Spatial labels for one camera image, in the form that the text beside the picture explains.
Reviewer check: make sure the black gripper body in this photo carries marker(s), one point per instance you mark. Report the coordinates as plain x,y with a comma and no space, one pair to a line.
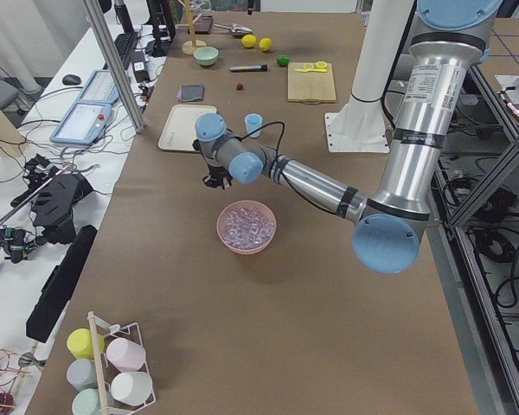
213,174

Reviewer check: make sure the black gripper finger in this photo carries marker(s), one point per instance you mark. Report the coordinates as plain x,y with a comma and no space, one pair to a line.
209,181
226,182

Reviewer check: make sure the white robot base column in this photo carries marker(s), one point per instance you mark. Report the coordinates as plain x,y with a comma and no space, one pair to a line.
360,124

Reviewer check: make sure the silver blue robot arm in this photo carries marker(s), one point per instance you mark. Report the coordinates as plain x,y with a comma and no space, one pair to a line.
413,62

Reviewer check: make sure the pile of ice cubes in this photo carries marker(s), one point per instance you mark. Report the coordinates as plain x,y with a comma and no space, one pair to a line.
246,228

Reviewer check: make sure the light blue cup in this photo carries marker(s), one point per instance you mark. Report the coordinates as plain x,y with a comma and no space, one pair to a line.
253,123

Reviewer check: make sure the steel ice scoop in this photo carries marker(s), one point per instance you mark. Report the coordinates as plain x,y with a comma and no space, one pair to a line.
235,29

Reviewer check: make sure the pink cup in rack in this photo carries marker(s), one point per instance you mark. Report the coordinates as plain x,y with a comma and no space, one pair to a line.
126,355

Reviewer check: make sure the yellow cup in rack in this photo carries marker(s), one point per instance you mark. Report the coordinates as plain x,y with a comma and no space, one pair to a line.
79,344

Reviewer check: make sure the white cup in rack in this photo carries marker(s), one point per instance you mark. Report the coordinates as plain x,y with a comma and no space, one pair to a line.
131,388

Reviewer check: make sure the grey cup in rack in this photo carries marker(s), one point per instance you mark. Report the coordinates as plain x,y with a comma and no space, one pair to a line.
81,374

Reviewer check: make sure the green cup in rack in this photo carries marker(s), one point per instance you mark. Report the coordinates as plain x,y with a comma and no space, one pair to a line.
86,402

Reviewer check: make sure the pink bowl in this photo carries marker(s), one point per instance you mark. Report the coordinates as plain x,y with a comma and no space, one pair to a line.
246,203

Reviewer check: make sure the cream rabbit tray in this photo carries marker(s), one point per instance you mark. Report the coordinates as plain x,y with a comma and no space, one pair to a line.
179,130

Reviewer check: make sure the grey folded cloth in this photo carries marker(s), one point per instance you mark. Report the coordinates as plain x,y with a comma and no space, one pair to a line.
191,93

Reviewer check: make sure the steel muddler black tip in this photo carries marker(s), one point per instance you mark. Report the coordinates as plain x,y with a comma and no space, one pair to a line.
249,69

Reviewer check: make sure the mint green bowl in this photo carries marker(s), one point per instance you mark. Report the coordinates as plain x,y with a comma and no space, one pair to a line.
206,56

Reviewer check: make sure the wooden mug tree stand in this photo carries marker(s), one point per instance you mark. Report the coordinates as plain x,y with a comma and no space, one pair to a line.
193,15

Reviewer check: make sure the green lime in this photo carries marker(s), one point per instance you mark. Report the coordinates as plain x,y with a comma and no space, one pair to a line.
283,60

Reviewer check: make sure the wooden cutting board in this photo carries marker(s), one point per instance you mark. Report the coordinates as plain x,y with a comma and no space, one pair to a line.
310,88

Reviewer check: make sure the yellow lemon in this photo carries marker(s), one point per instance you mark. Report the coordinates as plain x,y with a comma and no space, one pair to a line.
265,44
248,41

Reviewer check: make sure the blue teach pendant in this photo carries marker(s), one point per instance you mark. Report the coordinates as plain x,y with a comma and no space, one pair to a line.
100,88
83,124

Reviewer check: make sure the yellow plastic knife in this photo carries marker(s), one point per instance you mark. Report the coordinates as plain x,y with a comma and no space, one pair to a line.
310,70

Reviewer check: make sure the dark brown tray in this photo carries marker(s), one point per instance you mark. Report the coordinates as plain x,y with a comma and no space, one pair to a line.
203,25

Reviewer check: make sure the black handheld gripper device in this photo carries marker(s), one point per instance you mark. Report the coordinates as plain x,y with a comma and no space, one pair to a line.
52,193

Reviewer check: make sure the black keyboard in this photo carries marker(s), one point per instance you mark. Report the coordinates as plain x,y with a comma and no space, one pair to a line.
125,44

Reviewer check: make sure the black computer mouse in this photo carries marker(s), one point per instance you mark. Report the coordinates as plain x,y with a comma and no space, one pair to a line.
71,80

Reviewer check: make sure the black long bar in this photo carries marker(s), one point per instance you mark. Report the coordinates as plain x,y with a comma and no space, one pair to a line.
60,286

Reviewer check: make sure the white wire cup rack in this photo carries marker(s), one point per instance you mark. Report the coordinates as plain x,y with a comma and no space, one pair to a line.
122,372

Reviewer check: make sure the aluminium frame post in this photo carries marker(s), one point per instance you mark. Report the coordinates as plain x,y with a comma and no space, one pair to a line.
111,56

